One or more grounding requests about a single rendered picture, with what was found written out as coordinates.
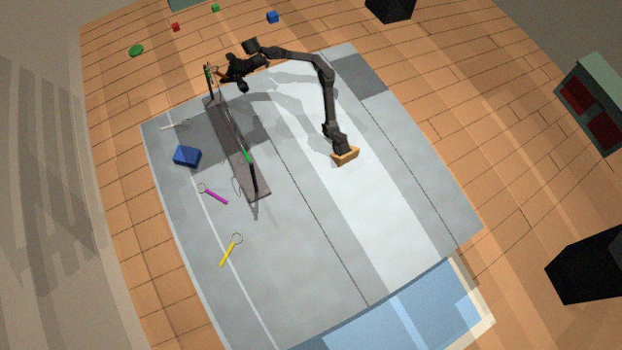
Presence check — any purple handle with beige loop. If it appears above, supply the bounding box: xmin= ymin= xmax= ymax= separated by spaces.
xmin=196 ymin=182 xmax=227 ymax=204

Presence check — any beige ring with yellow handle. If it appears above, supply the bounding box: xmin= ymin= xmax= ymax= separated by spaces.
xmin=219 ymin=231 xmax=243 ymax=267

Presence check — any blue cube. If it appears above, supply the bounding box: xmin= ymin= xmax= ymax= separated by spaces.
xmin=172 ymin=145 xmax=203 ymax=168

